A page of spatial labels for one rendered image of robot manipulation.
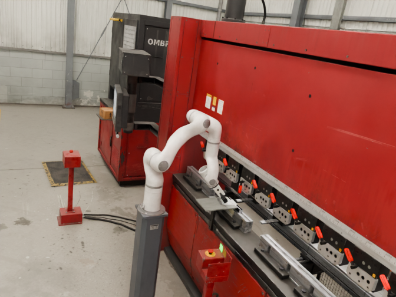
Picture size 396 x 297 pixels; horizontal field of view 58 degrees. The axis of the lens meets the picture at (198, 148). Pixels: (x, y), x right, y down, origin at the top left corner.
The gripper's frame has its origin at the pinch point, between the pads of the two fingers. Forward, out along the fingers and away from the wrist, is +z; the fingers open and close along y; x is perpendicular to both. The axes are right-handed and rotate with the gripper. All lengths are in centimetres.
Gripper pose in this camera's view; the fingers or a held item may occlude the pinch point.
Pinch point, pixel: (224, 198)
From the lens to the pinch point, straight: 273.4
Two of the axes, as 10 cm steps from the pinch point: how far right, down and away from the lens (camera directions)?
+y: -2.6, -3.4, 9.1
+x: -8.2, 5.7, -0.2
